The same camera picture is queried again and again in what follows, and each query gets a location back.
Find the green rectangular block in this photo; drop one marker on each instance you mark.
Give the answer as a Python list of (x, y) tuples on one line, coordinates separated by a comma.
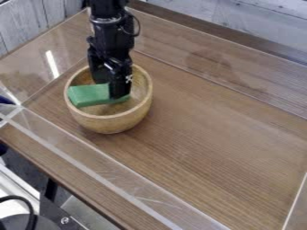
[(91, 94)]

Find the black table leg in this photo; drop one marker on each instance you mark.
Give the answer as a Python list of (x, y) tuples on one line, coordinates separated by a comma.
[(51, 190)]

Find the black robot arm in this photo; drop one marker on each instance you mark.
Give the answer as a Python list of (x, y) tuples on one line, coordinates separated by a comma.
[(108, 9)]

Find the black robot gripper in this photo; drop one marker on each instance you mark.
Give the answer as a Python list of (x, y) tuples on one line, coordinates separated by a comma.
[(108, 53)]

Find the light brown wooden bowl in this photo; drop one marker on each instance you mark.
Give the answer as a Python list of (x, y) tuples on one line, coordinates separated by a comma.
[(116, 117)]

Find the grey metal base plate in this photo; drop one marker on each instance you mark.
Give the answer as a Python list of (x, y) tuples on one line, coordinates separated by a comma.
[(53, 218)]

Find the clear acrylic tray wall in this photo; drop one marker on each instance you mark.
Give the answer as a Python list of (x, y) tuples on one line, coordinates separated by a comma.
[(125, 174)]

